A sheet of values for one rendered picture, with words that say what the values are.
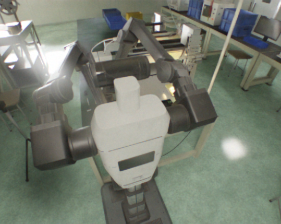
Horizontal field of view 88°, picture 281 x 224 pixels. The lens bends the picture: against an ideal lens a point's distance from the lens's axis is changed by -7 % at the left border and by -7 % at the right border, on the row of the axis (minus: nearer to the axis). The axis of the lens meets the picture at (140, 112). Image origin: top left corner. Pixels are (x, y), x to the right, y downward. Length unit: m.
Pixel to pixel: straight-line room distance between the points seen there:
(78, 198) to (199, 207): 1.26
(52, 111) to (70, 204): 1.54
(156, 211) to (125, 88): 1.29
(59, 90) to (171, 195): 1.61
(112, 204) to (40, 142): 1.20
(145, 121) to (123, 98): 0.08
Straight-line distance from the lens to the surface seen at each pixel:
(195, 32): 1.42
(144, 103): 0.45
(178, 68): 0.61
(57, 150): 0.44
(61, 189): 2.06
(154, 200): 1.57
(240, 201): 2.12
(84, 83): 1.96
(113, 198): 1.59
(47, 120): 0.49
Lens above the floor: 1.77
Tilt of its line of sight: 44 degrees down
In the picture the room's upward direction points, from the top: straight up
